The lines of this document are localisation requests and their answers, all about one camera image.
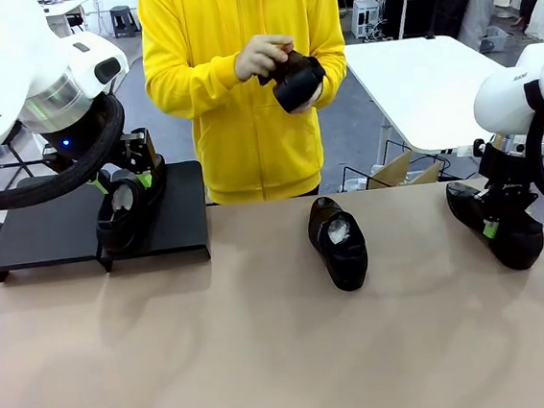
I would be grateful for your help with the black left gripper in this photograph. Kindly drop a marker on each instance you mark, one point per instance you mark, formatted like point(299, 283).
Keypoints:
point(137, 149)

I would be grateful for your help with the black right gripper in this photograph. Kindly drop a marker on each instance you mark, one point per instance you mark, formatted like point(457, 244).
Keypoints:
point(506, 186)

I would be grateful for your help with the black leather shoe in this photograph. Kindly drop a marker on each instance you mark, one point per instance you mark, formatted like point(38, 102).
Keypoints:
point(120, 233)
point(297, 88)
point(521, 242)
point(350, 264)

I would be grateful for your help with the person's left forearm yellow sleeve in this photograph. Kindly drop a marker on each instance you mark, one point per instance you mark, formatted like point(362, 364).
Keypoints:
point(334, 72)

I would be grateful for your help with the person's right forearm yellow sleeve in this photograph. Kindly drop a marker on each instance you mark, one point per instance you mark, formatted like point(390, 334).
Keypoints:
point(193, 86)

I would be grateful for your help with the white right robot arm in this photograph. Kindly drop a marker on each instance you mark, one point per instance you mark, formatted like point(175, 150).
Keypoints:
point(507, 94)

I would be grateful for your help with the black metal shoe stand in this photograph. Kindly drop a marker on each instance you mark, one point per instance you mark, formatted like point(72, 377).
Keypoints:
point(48, 235)
point(176, 208)

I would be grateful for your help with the person's right hand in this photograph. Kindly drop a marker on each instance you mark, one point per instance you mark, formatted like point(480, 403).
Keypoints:
point(258, 60)

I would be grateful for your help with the person's left hand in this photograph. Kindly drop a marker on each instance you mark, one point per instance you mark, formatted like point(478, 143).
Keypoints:
point(308, 105)

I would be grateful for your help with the black chair with armrests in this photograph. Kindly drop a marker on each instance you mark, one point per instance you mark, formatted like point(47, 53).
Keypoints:
point(17, 163)

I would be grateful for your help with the brown cardboard box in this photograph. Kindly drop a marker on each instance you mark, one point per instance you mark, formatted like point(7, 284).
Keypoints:
point(394, 173)

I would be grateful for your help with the grey plastic stool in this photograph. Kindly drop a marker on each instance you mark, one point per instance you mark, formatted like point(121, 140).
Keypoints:
point(123, 20)

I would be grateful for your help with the white folding table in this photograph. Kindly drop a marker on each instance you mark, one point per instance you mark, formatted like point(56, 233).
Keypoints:
point(424, 83)

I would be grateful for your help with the white office desk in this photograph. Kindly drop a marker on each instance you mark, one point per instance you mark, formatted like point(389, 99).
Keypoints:
point(61, 12)

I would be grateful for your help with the grey storage bin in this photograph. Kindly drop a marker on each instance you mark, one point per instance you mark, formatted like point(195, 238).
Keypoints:
point(494, 39)

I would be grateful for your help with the person in yellow hoodie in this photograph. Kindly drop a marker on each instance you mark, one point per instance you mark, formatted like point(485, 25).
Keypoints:
point(234, 14)

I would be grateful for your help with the white computer case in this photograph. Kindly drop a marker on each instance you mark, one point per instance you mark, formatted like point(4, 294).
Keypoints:
point(367, 16)

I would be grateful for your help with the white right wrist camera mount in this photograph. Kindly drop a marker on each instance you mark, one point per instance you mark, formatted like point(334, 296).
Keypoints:
point(469, 149)

